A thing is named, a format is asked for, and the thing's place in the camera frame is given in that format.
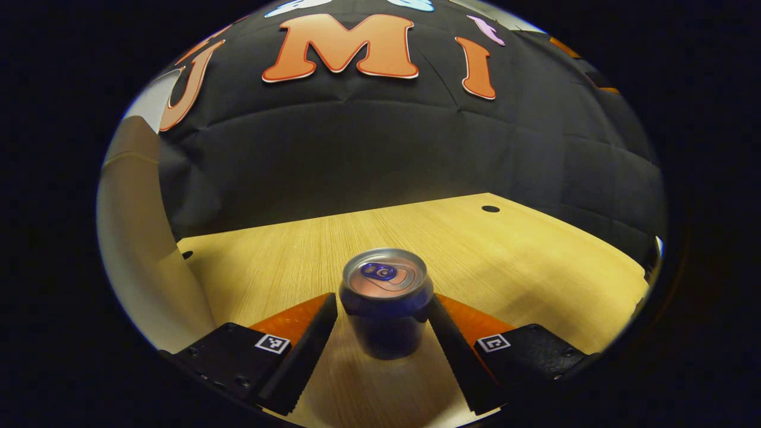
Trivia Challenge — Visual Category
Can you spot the blue pop can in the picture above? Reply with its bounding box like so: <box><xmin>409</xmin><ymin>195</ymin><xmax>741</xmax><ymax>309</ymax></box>
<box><xmin>339</xmin><ymin>248</ymin><xmax>435</xmax><ymax>360</ymax></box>

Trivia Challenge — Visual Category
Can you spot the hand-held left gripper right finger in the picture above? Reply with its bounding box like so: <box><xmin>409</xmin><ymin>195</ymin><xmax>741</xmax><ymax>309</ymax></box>
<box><xmin>427</xmin><ymin>292</ymin><xmax>601</xmax><ymax>415</ymax></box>

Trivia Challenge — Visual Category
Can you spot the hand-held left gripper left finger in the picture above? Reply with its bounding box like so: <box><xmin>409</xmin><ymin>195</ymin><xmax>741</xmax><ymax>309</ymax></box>
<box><xmin>159</xmin><ymin>292</ymin><xmax>338</xmax><ymax>416</ymax></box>

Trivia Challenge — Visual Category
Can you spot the black backdrop cloth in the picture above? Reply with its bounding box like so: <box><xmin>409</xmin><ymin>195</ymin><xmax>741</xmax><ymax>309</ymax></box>
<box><xmin>158</xmin><ymin>0</ymin><xmax>666</xmax><ymax>268</ymax></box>

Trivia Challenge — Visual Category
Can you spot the white desktop garbage bin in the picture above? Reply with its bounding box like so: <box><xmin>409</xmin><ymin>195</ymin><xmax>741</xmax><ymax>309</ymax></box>
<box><xmin>97</xmin><ymin>67</ymin><xmax>216</xmax><ymax>354</ymax></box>

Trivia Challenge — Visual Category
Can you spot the wooden desktop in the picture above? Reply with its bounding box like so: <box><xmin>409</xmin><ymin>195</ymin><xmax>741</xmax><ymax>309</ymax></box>
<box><xmin>177</xmin><ymin>192</ymin><xmax>650</xmax><ymax>428</ymax></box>

